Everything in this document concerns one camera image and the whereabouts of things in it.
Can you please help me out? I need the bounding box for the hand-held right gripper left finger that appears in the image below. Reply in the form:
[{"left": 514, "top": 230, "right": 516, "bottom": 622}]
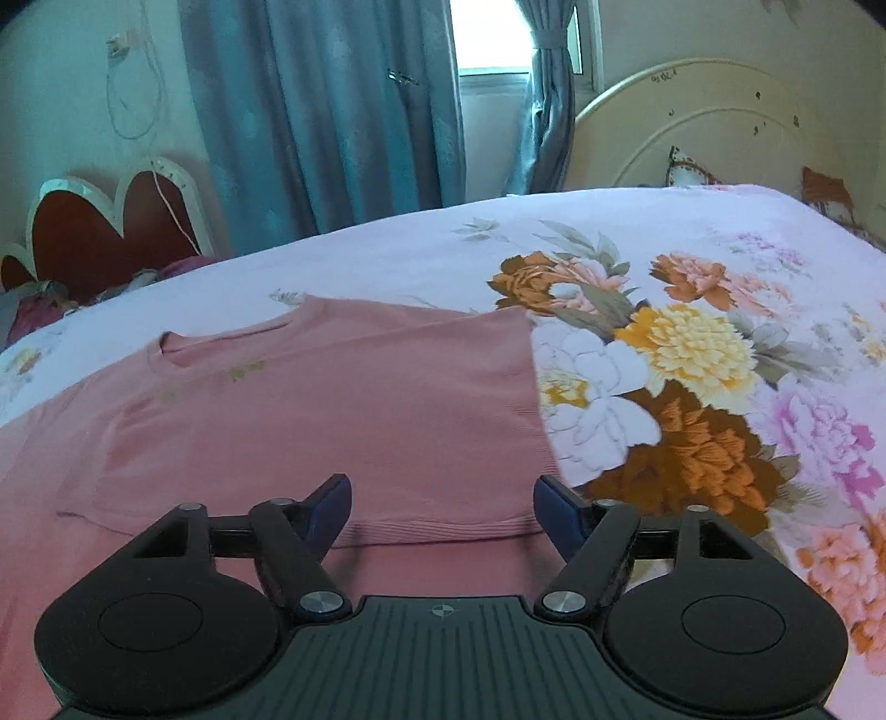
[{"left": 128, "top": 474, "right": 354, "bottom": 620}]

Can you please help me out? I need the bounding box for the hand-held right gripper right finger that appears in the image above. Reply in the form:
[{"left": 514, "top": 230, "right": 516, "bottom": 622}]
[{"left": 533, "top": 475, "right": 763, "bottom": 620}]

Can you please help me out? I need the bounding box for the pink knit shirt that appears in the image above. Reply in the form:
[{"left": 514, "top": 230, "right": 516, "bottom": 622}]
[{"left": 0, "top": 294, "right": 603, "bottom": 720}]

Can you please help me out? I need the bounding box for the floral bed sheet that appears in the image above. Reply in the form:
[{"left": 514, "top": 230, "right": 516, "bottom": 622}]
[{"left": 0, "top": 183, "right": 886, "bottom": 720}]

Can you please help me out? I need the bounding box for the red heart-shaped headboard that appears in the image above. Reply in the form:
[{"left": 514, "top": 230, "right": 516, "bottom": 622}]
[{"left": 0, "top": 156, "right": 217, "bottom": 306}]

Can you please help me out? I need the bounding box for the wide teal curtain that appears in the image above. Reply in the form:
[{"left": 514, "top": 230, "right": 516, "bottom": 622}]
[{"left": 176, "top": 0, "right": 469, "bottom": 238}]

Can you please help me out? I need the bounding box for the tied teal curtain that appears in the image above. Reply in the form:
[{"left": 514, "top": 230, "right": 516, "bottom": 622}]
[{"left": 504, "top": 0, "right": 580, "bottom": 196}]

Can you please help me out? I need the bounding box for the cream round headboard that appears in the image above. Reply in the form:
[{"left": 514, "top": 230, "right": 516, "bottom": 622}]
[{"left": 573, "top": 59, "right": 886, "bottom": 251}]

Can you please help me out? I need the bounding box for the window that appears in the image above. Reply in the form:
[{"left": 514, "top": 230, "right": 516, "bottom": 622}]
[{"left": 449, "top": 0, "right": 602, "bottom": 91}]

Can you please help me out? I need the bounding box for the white hanging cable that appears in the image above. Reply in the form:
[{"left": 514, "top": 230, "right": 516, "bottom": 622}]
[{"left": 106, "top": 0, "right": 217, "bottom": 259}]

